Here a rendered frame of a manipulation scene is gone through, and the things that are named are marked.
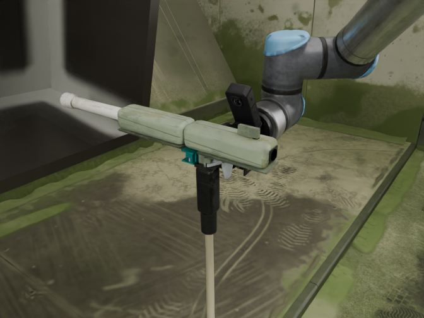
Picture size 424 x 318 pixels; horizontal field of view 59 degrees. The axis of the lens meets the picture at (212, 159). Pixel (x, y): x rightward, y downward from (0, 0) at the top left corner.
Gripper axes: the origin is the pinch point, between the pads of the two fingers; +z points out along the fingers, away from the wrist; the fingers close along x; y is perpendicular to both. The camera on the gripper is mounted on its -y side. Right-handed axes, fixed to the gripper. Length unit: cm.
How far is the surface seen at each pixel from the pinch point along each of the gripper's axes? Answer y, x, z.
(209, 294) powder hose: 29.9, -1.9, 1.5
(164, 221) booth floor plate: 51, 39, -33
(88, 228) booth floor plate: 50, 58, -16
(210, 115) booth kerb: 56, 89, -137
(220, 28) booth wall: 10, 107, -178
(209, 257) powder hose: 22.1, -0.9, -0.3
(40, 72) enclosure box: -4, 58, -10
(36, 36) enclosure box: -13, 56, -11
